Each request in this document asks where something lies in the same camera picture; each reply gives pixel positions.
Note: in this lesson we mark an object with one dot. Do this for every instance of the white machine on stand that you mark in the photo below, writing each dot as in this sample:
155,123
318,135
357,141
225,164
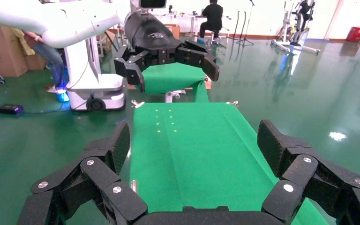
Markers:
299,18

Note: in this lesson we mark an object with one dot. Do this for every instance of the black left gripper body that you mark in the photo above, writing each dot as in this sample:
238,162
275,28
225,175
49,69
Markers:
149,31

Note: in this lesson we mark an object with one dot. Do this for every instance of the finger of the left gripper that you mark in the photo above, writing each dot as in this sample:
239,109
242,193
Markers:
195,57
130,66

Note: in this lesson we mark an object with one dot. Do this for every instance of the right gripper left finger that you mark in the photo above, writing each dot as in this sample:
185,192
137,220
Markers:
99,174

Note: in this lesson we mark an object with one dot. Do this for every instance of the black power adapter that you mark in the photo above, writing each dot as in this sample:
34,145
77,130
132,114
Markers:
9,108

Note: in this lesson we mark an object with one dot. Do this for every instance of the seated person in black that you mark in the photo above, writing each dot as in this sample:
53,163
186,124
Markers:
212,15

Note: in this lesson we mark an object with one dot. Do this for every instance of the person in blue jeans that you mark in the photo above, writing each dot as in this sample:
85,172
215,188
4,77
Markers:
48,56

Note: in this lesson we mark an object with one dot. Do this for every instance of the white caster base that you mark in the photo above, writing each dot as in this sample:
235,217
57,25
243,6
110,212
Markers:
169,96

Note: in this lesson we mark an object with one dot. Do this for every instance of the red storage box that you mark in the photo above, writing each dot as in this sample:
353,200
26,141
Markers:
357,34

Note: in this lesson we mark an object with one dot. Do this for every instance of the silver binder clip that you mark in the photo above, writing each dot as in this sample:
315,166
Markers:
136,104
233,103
133,185

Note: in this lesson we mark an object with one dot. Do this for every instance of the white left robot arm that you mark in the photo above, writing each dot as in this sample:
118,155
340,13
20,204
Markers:
59,24

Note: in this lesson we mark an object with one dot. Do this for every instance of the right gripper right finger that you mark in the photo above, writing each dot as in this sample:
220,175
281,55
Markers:
301,174

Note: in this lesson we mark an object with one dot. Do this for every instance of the white desk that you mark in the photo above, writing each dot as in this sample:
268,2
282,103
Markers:
186,16

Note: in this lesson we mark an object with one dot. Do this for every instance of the brown box under desk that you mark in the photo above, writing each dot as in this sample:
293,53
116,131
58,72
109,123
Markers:
176,29

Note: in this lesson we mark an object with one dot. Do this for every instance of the stacked brown cardboard boxes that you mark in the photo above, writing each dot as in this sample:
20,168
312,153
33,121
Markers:
0,52

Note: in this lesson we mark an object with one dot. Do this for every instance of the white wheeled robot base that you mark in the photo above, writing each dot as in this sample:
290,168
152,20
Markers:
83,71

